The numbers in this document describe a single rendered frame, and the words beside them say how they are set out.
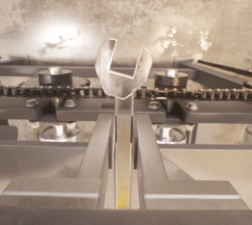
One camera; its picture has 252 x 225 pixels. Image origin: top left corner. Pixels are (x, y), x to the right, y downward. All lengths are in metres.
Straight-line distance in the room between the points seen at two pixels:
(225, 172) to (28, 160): 0.19
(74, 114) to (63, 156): 0.24
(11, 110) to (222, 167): 0.42
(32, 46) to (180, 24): 1.05
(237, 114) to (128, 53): 0.97
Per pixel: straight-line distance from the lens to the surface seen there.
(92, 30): 1.33
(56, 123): 0.48
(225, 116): 0.46
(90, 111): 0.41
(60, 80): 0.46
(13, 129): 0.41
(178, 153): 0.18
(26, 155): 0.20
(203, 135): 0.66
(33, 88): 0.42
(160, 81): 0.44
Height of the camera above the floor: 1.31
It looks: 73 degrees down
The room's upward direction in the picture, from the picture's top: 180 degrees counter-clockwise
